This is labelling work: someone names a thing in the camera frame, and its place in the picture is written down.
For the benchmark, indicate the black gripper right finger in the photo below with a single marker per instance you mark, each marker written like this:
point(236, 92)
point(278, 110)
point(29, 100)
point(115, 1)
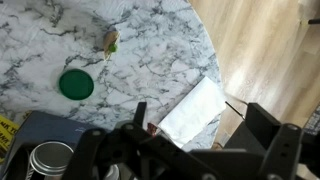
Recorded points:
point(283, 146)

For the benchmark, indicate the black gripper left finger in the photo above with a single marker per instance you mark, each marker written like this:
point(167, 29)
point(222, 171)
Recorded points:
point(156, 156)

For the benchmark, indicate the silver metal cup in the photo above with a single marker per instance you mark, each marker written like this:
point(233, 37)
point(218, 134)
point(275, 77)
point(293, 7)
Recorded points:
point(50, 158)

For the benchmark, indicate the green round plastic lid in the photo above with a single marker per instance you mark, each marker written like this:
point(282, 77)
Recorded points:
point(76, 84)

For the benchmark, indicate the dark blue cardboard box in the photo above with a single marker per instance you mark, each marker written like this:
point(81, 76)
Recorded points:
point(50, 128)

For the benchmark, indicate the red candy wrapper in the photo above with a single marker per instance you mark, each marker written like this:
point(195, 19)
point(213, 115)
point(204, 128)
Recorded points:
point(151, 128)

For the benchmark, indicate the dark patterned floor rug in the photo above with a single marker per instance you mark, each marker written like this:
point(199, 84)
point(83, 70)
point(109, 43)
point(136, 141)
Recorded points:
point(314, 123)

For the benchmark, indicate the white paper napkin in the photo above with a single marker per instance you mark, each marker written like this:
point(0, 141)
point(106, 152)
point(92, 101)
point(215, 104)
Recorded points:
point(193, 111)

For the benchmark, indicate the food pouch with green cap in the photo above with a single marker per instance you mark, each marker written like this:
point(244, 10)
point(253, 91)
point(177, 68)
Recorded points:
point(109, 40)

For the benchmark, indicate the yellow printed paper sheet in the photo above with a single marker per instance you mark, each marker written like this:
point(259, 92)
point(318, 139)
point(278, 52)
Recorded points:
point(6, 133)

